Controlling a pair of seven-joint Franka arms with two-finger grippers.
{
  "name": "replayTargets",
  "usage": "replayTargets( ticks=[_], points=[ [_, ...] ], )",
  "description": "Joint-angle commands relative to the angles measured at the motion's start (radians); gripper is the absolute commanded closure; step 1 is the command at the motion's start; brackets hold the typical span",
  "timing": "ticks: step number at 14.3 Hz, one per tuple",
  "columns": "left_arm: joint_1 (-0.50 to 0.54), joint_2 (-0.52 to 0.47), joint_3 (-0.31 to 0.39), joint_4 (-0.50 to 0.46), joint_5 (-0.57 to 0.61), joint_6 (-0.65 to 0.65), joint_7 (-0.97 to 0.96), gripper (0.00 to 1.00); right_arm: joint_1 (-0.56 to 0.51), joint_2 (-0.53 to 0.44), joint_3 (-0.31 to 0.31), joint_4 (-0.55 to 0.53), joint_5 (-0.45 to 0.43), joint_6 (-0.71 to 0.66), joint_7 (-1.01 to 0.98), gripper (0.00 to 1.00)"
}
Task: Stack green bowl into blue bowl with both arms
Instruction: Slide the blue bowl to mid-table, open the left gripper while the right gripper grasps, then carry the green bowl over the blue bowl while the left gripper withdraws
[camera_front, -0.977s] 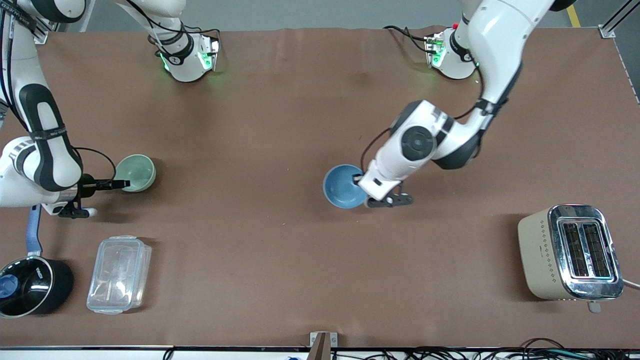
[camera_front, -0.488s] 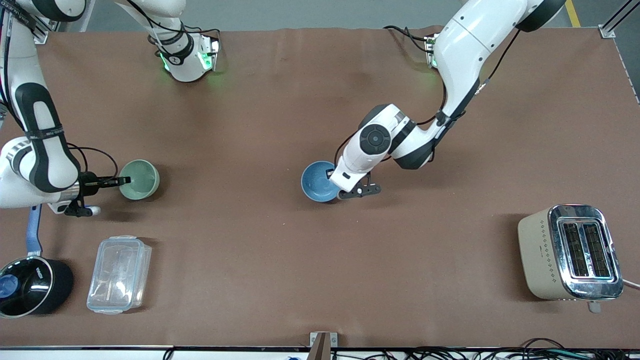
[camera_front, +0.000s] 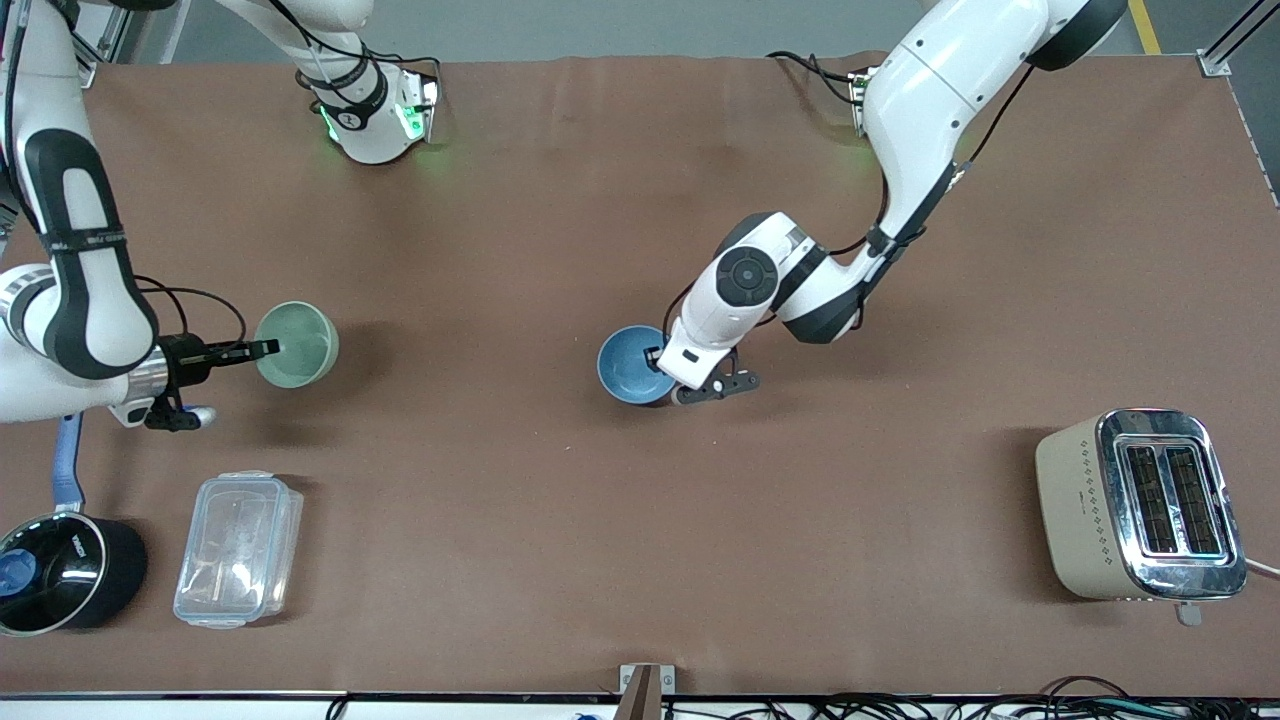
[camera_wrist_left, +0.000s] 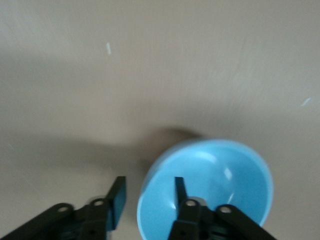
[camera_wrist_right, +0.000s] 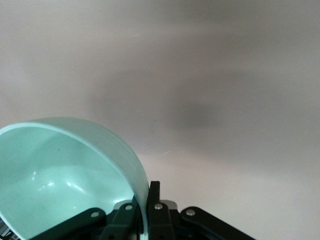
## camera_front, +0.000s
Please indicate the brown table mat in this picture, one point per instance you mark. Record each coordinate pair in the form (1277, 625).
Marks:
(600, 500)

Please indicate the blue bowl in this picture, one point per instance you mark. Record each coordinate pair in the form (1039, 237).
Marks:
(625, 365)

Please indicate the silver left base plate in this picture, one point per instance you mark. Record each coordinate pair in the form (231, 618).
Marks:
(858, 90)

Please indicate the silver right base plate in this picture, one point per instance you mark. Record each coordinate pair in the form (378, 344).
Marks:
(425, 105)

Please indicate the green bowl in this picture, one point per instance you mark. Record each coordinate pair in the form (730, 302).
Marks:
(300, 345)

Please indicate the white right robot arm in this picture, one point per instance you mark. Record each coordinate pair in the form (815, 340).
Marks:
(90, 300)

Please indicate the clear plastic food container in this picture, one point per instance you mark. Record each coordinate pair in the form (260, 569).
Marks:
(238, 550)

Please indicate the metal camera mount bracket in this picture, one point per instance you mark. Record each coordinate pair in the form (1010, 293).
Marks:
(645, 690)

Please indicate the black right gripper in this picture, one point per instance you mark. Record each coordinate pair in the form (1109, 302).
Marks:
(185, 359)

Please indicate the beige chrome toaster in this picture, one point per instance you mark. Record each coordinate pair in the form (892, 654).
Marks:
(1085, 530)

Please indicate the aluminium frame profile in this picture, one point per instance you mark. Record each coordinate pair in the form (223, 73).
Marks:
(110, 30)
(1250, 120)

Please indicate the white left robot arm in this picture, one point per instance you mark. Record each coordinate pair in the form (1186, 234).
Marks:
(920, 100)

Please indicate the glass lid with blue knob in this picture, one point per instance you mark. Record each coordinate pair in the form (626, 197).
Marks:
(60, 590)

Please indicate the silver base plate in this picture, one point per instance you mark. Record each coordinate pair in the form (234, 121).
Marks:
(858, 90)
(425, 105)

